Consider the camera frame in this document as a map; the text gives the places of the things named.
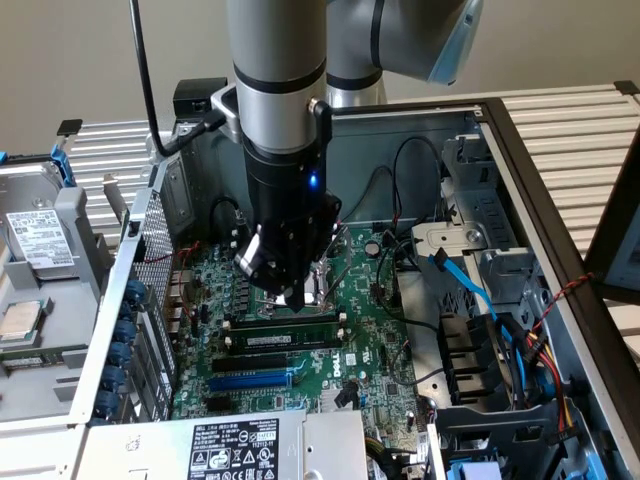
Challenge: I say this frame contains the blue plastic tab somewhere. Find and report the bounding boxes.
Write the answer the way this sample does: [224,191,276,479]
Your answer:
[446,459,504,480]

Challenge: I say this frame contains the grey parts rack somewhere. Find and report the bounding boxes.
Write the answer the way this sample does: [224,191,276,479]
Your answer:
[0,144,132,426]

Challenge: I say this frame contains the silver power supply unit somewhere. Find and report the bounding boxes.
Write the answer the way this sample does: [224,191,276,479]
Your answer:
[74,409,369,480]

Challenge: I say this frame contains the black gripper connector cable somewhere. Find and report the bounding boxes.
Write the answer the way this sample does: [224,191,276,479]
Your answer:
[306,96,334,166]

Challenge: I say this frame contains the silver CPU chip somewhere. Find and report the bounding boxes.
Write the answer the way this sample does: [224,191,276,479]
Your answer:
[0,299,45,347]

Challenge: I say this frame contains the red yellow black wire bundle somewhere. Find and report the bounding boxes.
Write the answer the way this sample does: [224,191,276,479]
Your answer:
[499,312,581,446]

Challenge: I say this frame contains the blue expansion slot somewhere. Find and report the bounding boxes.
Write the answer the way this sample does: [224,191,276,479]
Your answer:
[207,369,295,394]

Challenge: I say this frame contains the black wire with connector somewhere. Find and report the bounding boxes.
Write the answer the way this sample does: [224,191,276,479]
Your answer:
[333,380,360,409]

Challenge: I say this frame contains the CPU socket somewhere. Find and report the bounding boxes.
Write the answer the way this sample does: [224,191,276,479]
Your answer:
[254,259,342,321]

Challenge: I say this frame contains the long black expansion slot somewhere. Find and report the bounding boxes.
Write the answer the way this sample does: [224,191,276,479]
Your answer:
[211,352,290,375]

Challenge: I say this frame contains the thick black camera cable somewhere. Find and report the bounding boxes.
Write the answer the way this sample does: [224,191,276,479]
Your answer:
[128,0,226,157]

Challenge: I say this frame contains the yellow black power wire bundle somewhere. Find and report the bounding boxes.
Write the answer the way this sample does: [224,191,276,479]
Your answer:
[363,433,401,480]

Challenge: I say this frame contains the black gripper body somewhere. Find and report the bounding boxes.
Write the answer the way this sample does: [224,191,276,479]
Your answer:
[243,139,329,241]

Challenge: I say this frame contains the small black box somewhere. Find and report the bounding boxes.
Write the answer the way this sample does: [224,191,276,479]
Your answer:
[173,78,236,119]

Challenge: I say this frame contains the short looped black wire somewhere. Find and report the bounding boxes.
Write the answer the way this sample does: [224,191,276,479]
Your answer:
[209,197,249,241]

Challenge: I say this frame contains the silver metal disk bay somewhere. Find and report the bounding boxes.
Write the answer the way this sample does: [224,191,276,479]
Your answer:
[409,132,551,326]

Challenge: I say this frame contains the arched black wire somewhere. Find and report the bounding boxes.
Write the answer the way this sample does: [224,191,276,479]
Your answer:
[392,135,446,226]
[347,164,397,226]

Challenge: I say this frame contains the black plastic disk bay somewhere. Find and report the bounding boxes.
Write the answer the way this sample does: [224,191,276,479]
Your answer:
[429,402,576,480]

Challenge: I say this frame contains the black framed panel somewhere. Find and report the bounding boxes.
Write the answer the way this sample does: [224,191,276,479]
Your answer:
[582,132,640,301]

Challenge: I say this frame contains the silver hard disk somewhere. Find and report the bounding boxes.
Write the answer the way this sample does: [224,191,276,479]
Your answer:
[0,162,84,281]

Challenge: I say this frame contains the blue plastic disk carrier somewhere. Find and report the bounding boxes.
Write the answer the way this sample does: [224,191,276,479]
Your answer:
[0,144,76,191]

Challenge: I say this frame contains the blue SATA wire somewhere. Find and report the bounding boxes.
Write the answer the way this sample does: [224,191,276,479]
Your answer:
[428,247,531,401]

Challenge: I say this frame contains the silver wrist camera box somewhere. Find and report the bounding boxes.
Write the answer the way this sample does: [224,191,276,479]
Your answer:
[209,83,245,147]

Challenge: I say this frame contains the open black PC case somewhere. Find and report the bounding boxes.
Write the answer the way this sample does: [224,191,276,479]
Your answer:
[69,97,640,480]

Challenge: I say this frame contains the green Dell motherboard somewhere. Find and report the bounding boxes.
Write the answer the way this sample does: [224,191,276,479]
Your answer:
[169,224,432,474]

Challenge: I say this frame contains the red black twisted wire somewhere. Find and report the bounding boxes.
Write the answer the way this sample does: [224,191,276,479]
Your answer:
[144,241,206,321]
[529,272,596,334]

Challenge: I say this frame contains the silver finned heatsink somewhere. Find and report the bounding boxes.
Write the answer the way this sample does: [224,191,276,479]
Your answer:
[319,388,362,412]

